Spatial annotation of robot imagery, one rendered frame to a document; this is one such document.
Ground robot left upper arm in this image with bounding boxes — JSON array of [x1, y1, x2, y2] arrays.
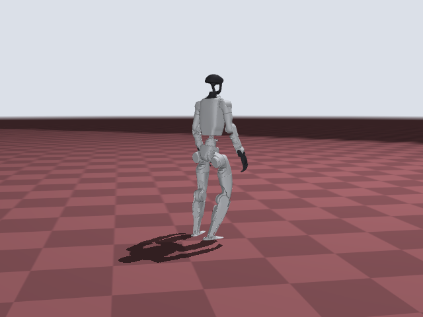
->
[[192, 101, 201, 133]]

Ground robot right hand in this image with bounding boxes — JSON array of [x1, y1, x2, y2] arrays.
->
[[237, 150, 248, 172]]

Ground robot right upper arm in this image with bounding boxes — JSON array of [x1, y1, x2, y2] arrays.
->
[[219, 100, 233, 133]]

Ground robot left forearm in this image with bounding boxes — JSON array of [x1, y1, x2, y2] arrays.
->
[[192, 130, 203, 149]]

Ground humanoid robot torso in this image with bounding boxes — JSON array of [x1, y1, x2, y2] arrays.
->
[[199, 95, 225, 162]]

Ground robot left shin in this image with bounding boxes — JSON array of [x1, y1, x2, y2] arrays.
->
[[192, 191, 206, 234]]

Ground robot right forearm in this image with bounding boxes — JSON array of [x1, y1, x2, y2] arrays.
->
[[229, 124, 245, 154]]

